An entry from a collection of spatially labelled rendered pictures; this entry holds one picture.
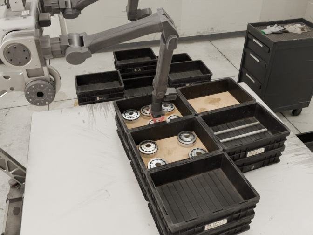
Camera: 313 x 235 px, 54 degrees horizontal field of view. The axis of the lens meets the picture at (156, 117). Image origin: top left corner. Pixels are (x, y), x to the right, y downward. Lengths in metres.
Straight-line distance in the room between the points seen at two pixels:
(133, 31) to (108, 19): 3.27
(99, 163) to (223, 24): 3.70
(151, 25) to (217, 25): 3.83
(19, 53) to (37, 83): 0.35
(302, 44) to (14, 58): 2.37
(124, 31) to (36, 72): 0.55
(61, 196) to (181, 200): 0.61
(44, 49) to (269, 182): 1.26
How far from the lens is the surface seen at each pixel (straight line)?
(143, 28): 1.21
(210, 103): 1.98
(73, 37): 1.26
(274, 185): 1.74
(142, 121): 1.81
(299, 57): 3.05
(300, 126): 3.41
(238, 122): 1.87
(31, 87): 1.57
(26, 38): 1.21
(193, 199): 1.42
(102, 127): 2.00
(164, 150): 1.62
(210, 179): 1.51
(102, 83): 2.88
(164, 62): 1.38
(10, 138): 3.26
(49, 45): 1.22
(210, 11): 4.87
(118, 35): 1.21
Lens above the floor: 1.94
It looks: 37 degrees down
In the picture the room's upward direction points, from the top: straight up
